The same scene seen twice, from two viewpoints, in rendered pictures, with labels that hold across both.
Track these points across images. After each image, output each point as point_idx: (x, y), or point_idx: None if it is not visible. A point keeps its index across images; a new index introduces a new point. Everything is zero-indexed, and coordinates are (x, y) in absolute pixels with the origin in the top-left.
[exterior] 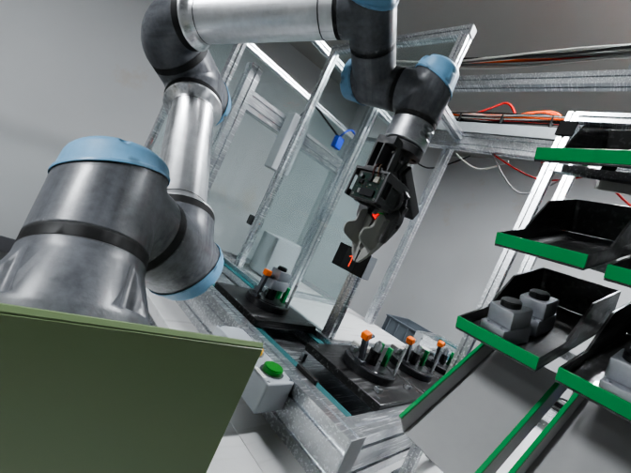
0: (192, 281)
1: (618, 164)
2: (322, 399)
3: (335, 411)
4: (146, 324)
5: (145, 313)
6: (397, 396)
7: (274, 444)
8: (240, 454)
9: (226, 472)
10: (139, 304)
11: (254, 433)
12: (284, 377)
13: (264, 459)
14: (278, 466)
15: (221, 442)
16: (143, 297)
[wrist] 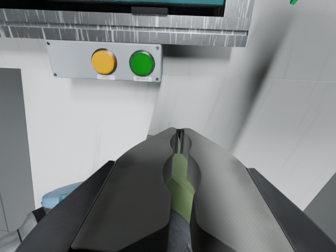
0: None
1: None
2: (192, 26)
3: (212, 25)
4: (190, 241)
5: (186, 245)
6: None
7: (178, 49)
8: (177, 83)
9: (186, 99)
10: (184, 250)
11: (163, 60)
12: (152, 53)
13: (187, 68)
14: (196, 61)
15: (164, 91)
16: (180, 251)
